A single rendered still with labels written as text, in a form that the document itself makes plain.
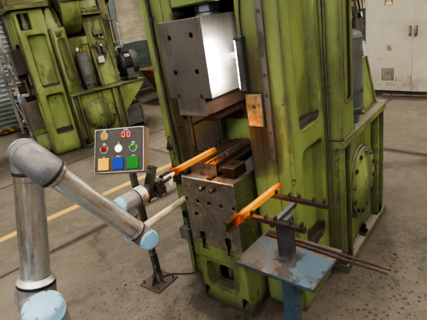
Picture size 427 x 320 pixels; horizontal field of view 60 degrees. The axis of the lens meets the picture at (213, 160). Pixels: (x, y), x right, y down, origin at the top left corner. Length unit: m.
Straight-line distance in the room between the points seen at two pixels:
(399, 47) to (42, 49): 5.78
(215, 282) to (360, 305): 0.90
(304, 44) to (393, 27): 5.05
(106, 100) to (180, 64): 4.86
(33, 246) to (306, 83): 1.57
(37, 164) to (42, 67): 5.31
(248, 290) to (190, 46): 1.44
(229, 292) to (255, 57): 1.44
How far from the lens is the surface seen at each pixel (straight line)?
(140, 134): 2.33
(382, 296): 2.66
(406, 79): 7.17
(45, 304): 1.59
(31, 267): 1.66
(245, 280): 2.33
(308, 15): 2.17
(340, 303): 2.58
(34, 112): 6.88
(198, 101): 2.00
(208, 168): 2.11
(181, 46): 1.99
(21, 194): 1.56
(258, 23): 1.88
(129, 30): 11.00
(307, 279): 1.67
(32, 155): 1.42
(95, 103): 6.76
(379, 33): 7.26
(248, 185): 2.10
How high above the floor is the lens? 1.75
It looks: 21 degrees down
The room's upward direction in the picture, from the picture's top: 9 degrees counter-clockwise
